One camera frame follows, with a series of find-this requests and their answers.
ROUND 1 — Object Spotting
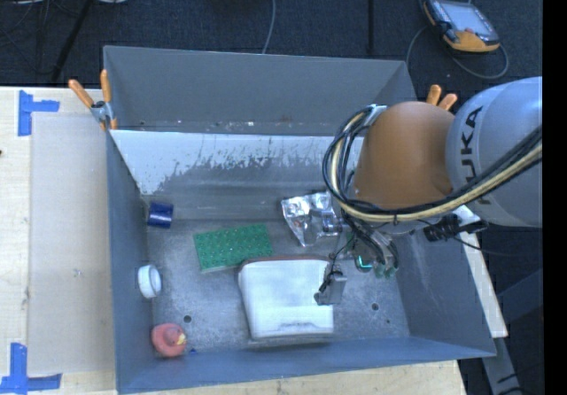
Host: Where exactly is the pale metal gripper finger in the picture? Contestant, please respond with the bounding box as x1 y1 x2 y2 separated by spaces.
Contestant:
314 260 348 306
318 205 346 236

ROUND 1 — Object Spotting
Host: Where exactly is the white box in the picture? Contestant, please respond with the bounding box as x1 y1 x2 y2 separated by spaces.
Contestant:
237 256 336 341

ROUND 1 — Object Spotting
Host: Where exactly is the dark green flat block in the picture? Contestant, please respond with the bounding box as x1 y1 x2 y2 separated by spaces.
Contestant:
192 222 275 275

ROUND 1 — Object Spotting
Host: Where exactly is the grey metal bin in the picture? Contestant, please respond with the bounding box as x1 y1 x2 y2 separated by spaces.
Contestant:
102 45 498 395

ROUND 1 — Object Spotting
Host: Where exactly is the dark blue cup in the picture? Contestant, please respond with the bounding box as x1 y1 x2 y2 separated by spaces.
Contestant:
146 201 175 229

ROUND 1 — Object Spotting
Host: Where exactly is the pale flat board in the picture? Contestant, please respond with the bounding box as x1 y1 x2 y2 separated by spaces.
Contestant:
26 112 117 377

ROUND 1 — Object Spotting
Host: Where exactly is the black cylinder on white bracket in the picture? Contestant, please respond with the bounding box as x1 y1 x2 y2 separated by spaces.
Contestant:
423 205 489 244

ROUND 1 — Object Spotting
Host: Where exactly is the white ring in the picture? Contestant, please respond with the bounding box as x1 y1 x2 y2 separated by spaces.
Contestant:
136 264 163 299

